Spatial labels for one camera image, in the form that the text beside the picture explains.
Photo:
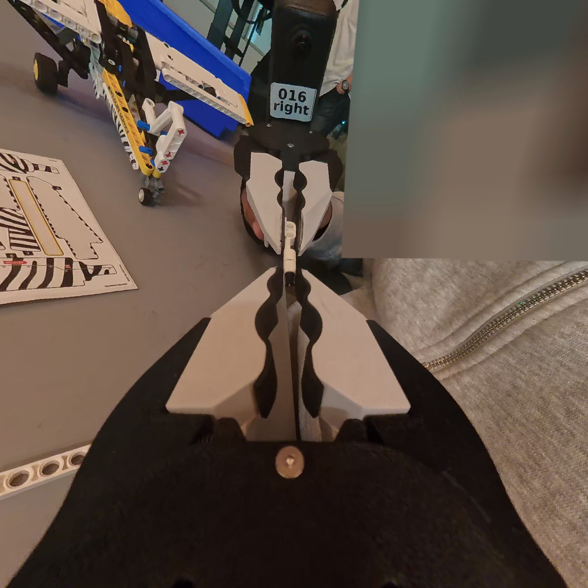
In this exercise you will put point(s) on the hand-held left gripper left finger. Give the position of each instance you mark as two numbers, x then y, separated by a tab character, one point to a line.
220	367

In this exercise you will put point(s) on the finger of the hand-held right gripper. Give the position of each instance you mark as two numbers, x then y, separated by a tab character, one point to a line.
317	193
262	193

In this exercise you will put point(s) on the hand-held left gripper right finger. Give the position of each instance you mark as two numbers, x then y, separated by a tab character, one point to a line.
353	367

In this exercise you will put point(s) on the white lego connector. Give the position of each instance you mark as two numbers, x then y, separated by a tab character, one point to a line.
289	248

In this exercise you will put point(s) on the white yellow lego plane model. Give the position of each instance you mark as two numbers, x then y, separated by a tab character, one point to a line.
119	92

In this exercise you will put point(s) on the white five-hole lego beam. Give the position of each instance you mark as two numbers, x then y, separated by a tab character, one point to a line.
36	473

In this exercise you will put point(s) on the person's right hand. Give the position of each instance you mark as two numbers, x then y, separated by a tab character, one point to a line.
251	216

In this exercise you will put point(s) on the blue plastic bin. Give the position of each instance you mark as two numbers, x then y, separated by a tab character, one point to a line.
193	50

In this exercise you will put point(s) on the zebra striped sticker sheet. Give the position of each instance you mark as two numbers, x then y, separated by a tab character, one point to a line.
55	229

